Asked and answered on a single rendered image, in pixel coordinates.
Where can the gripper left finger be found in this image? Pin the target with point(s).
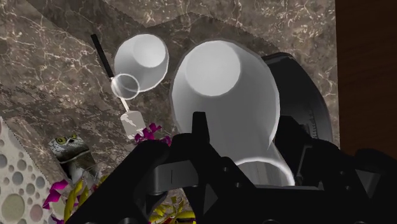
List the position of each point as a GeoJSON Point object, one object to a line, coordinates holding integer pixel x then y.
{"type": "Point", "coordinates": [161, 173]}

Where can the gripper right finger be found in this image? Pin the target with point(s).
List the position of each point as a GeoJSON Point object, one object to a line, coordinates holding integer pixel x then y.
{"type": "Point", "coordinates": [341, 173]}

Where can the grey owl figure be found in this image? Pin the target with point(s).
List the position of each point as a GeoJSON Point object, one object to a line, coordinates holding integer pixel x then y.
{"type": "Point", "coordinates": [73, 155]}

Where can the black round dish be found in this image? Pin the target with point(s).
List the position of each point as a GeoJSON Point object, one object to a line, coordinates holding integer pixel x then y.
{"type": "Point", "coordinates": [297, 93]}

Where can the small clear glass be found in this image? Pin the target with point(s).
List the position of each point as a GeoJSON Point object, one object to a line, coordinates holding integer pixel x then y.
{"type": "Point", "coordinates": [115, 90]}

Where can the large white cup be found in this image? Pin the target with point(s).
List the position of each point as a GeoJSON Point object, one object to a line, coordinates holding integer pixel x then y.
{"type": "Point", "coordinates": [229, 102]}

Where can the purple and yellow flowers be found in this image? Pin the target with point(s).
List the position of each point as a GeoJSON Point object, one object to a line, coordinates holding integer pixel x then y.
{"type": "Point", "coordinates": [55, 192]}

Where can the small white cup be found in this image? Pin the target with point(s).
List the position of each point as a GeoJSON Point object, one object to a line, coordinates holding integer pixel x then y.
{"type": "Point", "coordinates": [139, 65]}

